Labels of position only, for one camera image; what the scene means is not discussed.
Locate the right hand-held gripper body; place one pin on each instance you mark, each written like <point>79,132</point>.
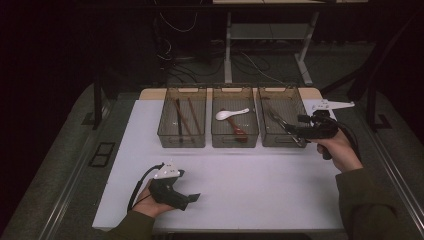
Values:
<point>321,128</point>

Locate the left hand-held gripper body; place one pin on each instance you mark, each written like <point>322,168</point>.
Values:
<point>166,193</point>

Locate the grey translucent plastic bin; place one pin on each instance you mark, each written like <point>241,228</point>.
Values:
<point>246,100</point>
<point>293,100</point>
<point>166,116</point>

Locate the red wooden spoon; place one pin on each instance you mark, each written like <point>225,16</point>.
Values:
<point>241,135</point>

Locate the red-brown chopstick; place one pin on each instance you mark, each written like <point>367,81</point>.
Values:
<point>182,118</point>
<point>195,116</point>

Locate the white ceramic spoon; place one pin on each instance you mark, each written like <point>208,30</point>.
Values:
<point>223,115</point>

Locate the person's left hand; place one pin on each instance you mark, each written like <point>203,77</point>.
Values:
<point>148,206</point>

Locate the person's right hand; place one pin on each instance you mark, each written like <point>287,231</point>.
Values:
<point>341,155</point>

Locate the black metal stand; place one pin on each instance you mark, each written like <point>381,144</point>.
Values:
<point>370,106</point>
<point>97,100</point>

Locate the white table mat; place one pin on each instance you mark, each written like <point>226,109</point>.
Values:
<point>250,193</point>

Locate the black slanted stand leg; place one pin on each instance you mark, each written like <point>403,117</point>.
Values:
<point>361,83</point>

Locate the wooden table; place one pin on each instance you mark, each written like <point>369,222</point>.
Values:
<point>150,94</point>

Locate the white desk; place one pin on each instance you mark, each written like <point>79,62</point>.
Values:
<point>227,50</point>

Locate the black floor socket frame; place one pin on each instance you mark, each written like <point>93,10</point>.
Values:
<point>101,155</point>

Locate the metal floor rail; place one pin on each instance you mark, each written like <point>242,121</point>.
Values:
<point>66,193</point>
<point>396,180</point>

